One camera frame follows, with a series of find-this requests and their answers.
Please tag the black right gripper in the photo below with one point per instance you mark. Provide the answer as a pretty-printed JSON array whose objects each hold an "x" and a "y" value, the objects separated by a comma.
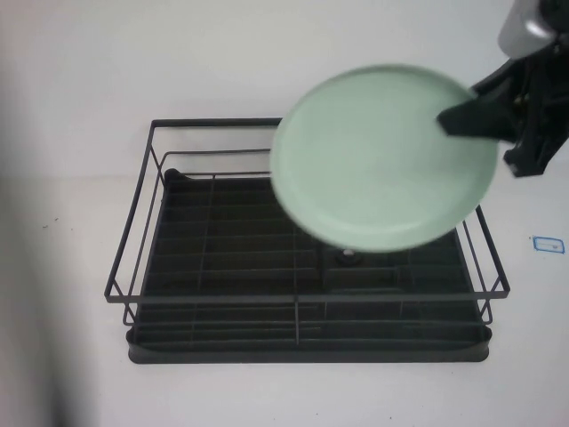
[{"x": 542, "y": 115}]

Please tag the light green round plate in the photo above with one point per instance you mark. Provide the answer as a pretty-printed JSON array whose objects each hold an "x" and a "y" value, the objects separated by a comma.
[{"x": 378, "y": 164}]

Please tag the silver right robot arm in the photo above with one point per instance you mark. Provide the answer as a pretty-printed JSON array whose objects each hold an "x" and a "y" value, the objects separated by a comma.
[{"x": 524, "y": 26}]

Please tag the blue outlined white label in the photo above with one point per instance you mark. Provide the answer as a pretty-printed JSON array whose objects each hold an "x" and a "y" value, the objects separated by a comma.
[{"x": 547, "y": 244}]

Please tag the black plastic drip tray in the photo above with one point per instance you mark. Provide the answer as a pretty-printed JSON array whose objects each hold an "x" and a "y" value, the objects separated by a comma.
[{"x": 231, "y": 240}]

